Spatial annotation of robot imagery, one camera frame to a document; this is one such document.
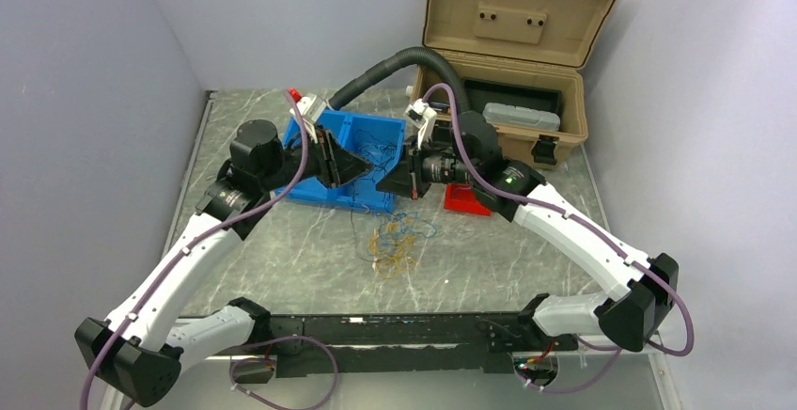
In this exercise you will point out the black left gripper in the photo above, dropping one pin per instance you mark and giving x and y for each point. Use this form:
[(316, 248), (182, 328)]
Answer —
[(335, 164)]

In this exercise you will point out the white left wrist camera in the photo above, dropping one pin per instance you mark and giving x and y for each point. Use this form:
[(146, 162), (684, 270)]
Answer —
[(309, 107)]

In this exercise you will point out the black tray in toolbox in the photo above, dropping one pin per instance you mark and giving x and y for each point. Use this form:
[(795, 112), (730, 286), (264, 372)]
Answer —
[(481, 92)]

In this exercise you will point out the red plastic bin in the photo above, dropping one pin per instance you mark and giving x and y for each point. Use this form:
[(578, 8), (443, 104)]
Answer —
[(460, 198)]

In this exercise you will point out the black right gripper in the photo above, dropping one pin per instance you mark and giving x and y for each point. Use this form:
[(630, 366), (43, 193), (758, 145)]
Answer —
[(406, 179)]

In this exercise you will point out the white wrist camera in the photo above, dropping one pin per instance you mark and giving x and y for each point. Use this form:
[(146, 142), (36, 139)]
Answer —
[(423, 117), (309, 107)]

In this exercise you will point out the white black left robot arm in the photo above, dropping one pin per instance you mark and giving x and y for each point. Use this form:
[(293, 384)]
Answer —
[(138, 349)]

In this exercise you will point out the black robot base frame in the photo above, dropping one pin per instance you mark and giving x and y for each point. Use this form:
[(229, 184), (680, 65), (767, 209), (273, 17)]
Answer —
[(487, 341)]

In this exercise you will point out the grey plastic case in toolbox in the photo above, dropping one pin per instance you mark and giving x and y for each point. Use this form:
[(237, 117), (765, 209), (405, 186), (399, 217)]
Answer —
[(495, 112)]

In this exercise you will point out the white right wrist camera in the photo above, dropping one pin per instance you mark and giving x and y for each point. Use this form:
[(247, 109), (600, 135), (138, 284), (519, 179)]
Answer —
[(423, 117)]

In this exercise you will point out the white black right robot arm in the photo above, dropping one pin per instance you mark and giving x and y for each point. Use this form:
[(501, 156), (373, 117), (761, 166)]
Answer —
[(637, 291)]

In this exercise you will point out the blue double plastic bin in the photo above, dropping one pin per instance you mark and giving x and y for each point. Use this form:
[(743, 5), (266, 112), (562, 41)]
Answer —
[(378, 140)]

